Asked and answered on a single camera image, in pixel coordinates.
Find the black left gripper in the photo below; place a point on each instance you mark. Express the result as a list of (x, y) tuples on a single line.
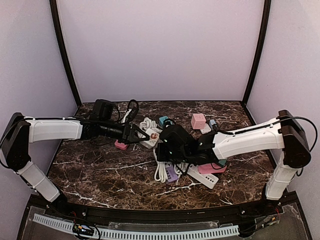
[(126, 133)]

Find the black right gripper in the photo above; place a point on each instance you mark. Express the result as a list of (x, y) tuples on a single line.
[(161, 152)]

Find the pink adapter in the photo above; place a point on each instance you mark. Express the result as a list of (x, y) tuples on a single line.
[(120, 145)]

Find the white round power plug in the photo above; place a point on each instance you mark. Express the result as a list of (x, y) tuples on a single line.
[(154, 136)]

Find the pink cube socket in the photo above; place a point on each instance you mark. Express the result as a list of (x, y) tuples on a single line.
[(198, 121)]

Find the light blue charger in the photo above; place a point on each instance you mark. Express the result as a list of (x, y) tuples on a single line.
[(213, 125)]

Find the white square adapter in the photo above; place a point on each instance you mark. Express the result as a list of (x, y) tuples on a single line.
[(206, 129)]

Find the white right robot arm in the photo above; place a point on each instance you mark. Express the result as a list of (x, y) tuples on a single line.
[(281, 133)]

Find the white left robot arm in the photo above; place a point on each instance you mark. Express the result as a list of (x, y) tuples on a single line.
[(22, 131)]

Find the teal power strip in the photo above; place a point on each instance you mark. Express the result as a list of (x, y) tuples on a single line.
[(161, 119)]

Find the purple power strip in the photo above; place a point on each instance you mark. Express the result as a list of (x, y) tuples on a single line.
[(171, 174)]

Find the pink triangular power strip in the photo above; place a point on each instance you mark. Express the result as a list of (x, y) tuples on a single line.
[(211, 168)]

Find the white power strip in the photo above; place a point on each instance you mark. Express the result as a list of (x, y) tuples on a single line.
[(208, 180)]

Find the teal charger cube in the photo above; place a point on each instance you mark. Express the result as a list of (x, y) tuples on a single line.
[(221, 163)]

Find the small circuit board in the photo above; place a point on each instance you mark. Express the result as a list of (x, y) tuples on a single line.
[(82, 229)]

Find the white cable duct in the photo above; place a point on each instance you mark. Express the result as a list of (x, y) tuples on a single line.
[(139, 231)]

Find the black frame post left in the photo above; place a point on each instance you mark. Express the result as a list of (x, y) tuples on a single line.
[(63, 51)]

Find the black frame post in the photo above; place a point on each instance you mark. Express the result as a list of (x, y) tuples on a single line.
[(258, 51), (63, 51)]

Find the black frame post right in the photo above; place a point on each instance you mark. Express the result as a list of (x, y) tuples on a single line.
[(258, 51)]

